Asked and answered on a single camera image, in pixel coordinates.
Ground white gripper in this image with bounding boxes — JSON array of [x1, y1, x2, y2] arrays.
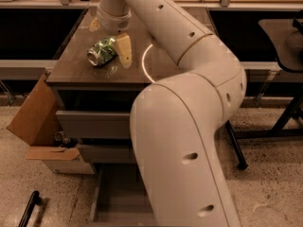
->
[[89, 7, 132, 68]]

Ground green soda can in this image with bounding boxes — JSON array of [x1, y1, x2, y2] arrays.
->
[[87, 37, 116, 67]]

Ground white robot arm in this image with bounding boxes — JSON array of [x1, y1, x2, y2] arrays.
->
[[98, 0, 246, 227]]

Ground grey drawer cabinet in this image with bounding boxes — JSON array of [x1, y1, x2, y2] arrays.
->
[[45, 6, 238, 114]]

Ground top grey drawer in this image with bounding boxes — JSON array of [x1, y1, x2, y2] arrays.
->
[[56, 111, 130, 139]]

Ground grey drawer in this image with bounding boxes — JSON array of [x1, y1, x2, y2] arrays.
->
[[56, 111, 130, 139], [88, 164, 157, 227], [78, 144, 136, 164]]

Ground middle grey drawer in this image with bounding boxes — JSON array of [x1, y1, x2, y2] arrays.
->
[[78, 144, 136, 164]]

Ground bottom grey drawer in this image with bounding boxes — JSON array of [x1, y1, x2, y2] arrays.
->
[[88, 164, 157, 227]]

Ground brown cardboard box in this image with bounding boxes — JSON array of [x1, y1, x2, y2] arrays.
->
[[8, 75, 95, 174]]

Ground cans inside cardboard box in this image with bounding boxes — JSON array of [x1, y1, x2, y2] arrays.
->
[[54, 131, 77, 148]]

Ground black chair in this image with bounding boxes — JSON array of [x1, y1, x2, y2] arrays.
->
[[235, 9, 303, 140]]

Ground black stand leg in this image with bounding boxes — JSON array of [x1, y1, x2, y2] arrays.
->
[[225, 121, 248, 170]]

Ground black handle bar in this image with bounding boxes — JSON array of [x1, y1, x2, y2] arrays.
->
[[18, 190, 41, 227]]

